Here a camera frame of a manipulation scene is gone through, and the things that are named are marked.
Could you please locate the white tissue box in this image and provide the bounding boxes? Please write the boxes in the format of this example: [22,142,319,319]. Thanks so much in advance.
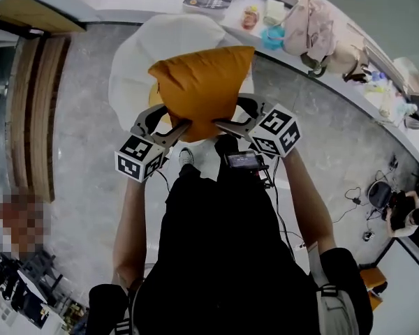
[263,0,284,22]

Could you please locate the small green bag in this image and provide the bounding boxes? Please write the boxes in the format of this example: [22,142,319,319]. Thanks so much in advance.
[300,52,328,78]

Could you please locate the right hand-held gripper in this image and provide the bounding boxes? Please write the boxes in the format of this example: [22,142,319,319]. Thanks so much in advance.
[213,94,302,161]

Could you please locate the red drink bottle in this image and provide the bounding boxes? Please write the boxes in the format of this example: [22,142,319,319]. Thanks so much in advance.
[242,5,260,31]

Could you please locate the black metal rack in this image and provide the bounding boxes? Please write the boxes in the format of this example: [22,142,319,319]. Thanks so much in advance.
[0,246,89,335]

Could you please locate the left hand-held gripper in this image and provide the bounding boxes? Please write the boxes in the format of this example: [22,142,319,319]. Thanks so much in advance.
[114,103,193,184]

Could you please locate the yellow wooden cabinet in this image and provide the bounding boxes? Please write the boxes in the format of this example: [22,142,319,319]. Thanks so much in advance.
[0,0,89,35]

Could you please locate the long wooden bench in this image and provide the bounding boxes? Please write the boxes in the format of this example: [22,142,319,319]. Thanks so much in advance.
[4,36,71,204]

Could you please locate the white egg-shaped beanbag chair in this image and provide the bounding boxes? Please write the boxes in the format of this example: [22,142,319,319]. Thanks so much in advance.
[108,13,256,129]

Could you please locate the orange wooden box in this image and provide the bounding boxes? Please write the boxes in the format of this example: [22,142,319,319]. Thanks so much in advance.
[359,265,389,295]

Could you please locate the person's black-clothed body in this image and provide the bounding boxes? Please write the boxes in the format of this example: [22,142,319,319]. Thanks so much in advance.
[86,136,375,335]

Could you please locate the black round case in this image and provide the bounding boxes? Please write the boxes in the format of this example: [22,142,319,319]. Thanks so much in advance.
[367,180,394,209]

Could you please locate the person's left forearm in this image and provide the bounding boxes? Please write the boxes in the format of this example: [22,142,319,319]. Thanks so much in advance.
[112,174,169,293]

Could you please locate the orange cushion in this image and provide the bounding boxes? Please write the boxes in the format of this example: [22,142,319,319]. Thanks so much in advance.
[147,45,256,143]

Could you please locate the beige handbag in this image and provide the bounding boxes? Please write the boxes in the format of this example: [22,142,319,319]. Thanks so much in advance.
[325,43,372,84]

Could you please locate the white window ledge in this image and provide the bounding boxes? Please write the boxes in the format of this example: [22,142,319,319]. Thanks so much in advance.
[73,0,419,195]

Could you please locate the black chest-mounted recorder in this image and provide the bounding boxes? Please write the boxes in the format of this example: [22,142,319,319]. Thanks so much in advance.
[223,150,270,179]

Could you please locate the clear plastic bags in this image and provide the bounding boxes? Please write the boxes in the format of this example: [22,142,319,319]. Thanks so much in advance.
[364,69,418,119]

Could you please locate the beige shoulder bag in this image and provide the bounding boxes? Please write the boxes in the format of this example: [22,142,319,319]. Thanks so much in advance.
[306,241,361,335]

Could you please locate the pink backpack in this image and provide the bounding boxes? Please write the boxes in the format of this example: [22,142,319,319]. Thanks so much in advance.
[281,0,337,57]

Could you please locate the person's white shoe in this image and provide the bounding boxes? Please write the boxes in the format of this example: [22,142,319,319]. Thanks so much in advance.
[178,147,195,168]

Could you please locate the person's right forearm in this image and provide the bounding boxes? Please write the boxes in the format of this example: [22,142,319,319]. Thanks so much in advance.
[282,148,337,258]

